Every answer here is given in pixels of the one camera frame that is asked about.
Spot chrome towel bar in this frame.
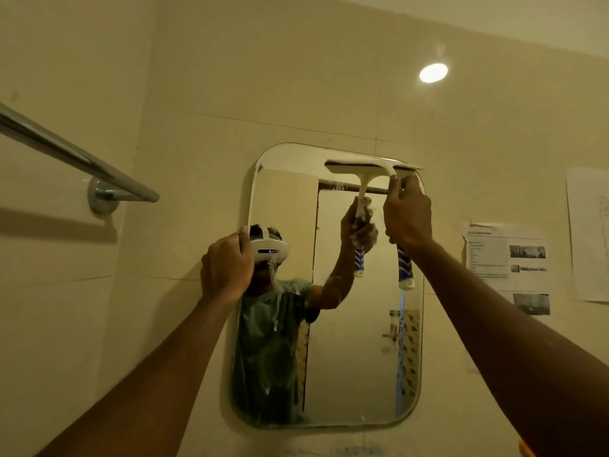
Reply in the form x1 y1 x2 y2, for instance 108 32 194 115
0 102 160 204

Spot rounded rectangular wall mirror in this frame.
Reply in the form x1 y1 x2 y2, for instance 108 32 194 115
221 142 426 430

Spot chrome towel bar bracket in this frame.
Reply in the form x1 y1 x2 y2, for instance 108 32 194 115
87 177 121 215

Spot printed paper notice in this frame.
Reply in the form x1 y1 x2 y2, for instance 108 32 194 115
462 222 553 329

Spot person's right forearm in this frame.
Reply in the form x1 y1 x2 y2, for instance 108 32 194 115
408 237 609 457

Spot white paper sheet with drawing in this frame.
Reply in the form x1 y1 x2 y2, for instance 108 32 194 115
566 167 609 303

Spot person's left forearm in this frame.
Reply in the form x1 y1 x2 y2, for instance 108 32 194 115
36 291 249 457

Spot person's right hand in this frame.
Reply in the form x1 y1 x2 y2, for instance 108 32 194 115
383 174 434 249

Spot person's left hand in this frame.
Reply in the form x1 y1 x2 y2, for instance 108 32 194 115
200 227 255 306

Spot white squeegee with striped handle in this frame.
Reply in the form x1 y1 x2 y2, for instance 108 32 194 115
325 158 424 291

